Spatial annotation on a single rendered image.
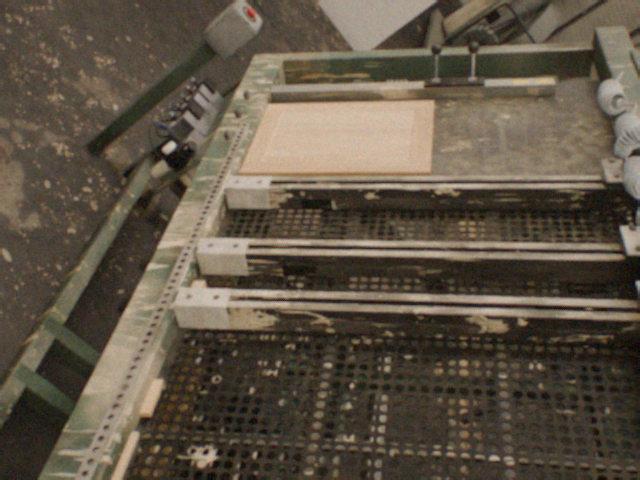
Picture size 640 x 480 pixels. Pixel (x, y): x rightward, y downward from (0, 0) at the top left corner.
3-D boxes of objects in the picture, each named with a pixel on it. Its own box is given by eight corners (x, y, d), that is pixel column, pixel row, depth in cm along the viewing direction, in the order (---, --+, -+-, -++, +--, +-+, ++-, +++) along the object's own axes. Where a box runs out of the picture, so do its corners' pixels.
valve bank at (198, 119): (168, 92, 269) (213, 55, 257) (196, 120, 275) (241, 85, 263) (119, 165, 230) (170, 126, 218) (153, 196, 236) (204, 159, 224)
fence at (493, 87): (274, 95, 263) (272, 85, 261) (552, 88, 247) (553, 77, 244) (271, 102, 259) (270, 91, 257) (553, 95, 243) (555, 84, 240)
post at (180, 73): (92, 137, 313) (211, 34, 276) (103, 147, 316) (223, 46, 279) (86, 144, 309) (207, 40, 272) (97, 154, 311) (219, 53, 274)
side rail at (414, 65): (288, 79, 286) (285, 53, 280) (588, 70, 267) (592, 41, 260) (285, 86, 282) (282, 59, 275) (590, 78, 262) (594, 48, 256)
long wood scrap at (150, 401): (154, 382, 159) (153, 379, 158) (164, 383, 159) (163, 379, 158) (140, 416, 152) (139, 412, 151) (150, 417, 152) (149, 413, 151)
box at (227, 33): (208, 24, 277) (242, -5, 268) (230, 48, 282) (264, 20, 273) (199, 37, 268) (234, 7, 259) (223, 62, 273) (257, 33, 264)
